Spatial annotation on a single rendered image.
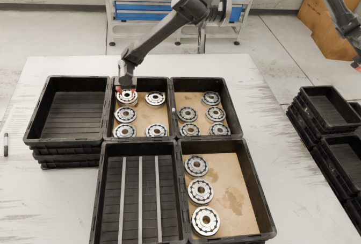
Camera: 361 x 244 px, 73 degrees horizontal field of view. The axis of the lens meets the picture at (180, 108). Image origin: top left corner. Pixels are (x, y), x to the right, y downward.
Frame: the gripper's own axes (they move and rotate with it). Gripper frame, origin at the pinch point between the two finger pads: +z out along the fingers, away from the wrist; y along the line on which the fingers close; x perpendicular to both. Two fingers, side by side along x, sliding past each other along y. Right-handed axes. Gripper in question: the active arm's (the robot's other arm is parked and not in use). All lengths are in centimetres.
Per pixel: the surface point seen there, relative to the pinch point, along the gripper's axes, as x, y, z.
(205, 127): -17.2, 38.4, 6.3
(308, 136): 7, 130, 52
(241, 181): -47, 49, 6
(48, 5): 259, -121, 80
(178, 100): 1.5, 26.9, 6.2
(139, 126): -16.0, 6.1, 6.1
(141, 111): -6.4, 7.1, 6.1
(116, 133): -22.0, -3.8, 2.9
